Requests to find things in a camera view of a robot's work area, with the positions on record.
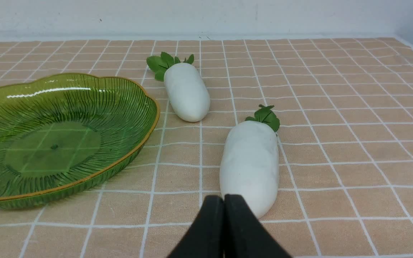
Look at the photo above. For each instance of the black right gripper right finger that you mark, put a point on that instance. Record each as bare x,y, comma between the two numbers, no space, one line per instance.
244,235

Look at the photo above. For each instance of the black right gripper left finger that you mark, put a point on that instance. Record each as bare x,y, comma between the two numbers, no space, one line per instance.
203,238

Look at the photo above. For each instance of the white radish with leaves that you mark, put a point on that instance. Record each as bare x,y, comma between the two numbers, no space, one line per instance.
250,161
185,88

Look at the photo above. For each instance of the checkered beige tablecloth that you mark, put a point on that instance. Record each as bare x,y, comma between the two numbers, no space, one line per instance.
346,147

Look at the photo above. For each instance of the green glass plate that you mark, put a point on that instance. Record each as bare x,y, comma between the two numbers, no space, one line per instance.
67,133

